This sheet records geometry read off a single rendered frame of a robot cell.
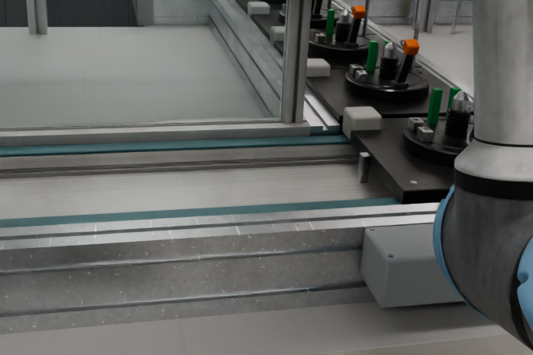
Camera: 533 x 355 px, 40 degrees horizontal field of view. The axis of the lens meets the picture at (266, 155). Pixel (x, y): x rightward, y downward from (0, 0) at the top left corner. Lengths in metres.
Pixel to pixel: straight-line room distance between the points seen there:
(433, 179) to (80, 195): 0.44
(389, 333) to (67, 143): 0.51
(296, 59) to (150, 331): 0.46
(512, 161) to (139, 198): 0.54
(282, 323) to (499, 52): 0.41
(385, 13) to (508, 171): 1.70
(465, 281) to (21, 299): 0.45
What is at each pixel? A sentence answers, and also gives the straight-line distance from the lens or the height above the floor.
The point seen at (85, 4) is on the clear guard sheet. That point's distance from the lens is 1.01.
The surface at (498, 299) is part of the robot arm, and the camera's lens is 0.54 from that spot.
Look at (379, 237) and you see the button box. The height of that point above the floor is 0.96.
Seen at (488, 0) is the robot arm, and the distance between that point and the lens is 0.54.
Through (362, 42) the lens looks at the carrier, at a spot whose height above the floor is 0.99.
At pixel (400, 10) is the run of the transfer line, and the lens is 2.23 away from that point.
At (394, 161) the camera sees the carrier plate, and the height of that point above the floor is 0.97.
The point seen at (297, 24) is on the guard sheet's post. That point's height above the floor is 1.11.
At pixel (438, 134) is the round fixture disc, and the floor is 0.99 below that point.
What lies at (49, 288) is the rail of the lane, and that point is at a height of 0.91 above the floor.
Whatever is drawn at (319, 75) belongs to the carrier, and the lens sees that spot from 1.28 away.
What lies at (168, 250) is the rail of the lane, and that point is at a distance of 0.77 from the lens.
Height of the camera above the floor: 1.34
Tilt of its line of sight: 23 degrees down
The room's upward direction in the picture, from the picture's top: 3 degrees clockwise
